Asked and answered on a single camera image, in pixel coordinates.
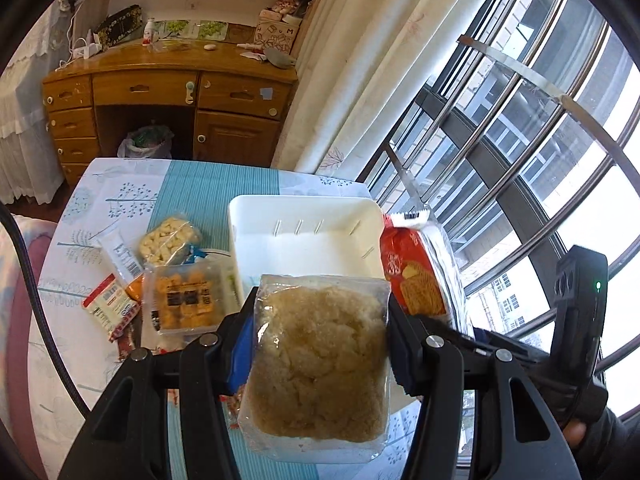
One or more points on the plastic bag under desk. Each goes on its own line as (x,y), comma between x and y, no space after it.
(147,142)

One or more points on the white lace covered cabinet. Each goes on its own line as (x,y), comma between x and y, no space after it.
(29,165)

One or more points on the red white small snack packet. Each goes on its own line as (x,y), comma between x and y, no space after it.
(111,306)

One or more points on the red cookie bag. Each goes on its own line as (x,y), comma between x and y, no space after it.
(419,263)

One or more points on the white plastic storage bin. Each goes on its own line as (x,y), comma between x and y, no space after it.
(303,235)

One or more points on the pastel fleece blanket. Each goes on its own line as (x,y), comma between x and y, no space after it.
(16,319)

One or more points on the cream floral curtain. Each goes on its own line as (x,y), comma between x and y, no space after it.
(360,65)

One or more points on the patterned cardboard box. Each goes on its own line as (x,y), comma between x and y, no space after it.
(277,31)

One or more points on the dark patterned pouch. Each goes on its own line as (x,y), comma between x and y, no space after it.
(120,27)

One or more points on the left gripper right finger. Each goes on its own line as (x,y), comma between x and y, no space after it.
(515,434)

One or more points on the wooden desk with drawers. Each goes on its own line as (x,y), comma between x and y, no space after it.
(219,105)

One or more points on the blue white patterned tablecloth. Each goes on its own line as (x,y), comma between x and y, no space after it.
(137,196)

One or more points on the orange cookie tray pack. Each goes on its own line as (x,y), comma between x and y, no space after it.
(186,299)

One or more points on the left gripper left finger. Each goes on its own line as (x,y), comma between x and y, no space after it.
(125,436)

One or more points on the white small bottle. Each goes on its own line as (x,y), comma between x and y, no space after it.
(148,32)

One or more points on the brown chocolate candy wrapper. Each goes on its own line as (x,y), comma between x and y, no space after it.
(125,345)

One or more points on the white charger with cables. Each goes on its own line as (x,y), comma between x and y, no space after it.
(86,48)

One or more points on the metal window security grille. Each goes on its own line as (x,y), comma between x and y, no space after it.
(516,182)

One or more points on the person's right hand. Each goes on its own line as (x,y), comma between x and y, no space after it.
(574,432)

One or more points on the white orange snack bar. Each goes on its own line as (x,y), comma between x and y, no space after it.
(127,268)

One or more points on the puffed rice cracker pack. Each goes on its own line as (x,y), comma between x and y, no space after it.
(318,390)

